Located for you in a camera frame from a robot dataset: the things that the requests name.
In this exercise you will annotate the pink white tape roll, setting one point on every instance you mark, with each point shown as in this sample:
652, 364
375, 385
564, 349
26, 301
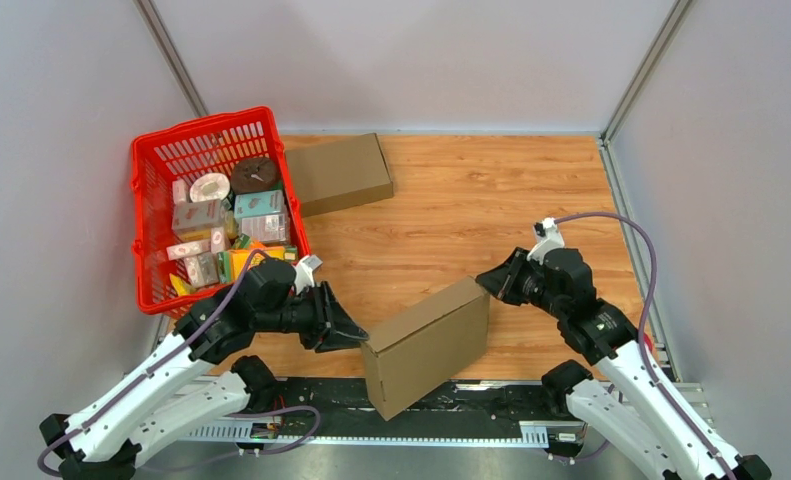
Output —
210, 186

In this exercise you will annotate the orange snack box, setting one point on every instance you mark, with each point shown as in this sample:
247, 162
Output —
230, 263

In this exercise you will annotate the aluminium front rail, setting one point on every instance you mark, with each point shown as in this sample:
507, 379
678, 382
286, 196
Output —
248, 430

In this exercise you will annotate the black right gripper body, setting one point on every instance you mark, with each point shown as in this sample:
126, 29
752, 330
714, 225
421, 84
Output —
520, 282

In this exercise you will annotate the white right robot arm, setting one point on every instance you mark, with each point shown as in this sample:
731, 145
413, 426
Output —
652, 425

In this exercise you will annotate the brown round cake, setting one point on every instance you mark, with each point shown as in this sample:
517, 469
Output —
253, 175

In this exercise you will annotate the teal snack box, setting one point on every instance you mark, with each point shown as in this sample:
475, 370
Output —
258, 204

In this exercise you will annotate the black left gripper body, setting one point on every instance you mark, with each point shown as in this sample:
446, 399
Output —
313, 314

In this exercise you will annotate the brown cardboard box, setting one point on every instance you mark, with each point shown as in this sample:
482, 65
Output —
340, 174

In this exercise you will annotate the red plastic basket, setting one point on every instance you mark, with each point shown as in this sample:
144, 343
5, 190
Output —
181, 155

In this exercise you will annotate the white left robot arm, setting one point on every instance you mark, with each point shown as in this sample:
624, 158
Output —
118, 433

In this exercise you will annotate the pink white carton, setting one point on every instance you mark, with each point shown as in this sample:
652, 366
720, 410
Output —
195, 221

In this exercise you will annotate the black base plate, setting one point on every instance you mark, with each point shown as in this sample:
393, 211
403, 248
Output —
465, 409

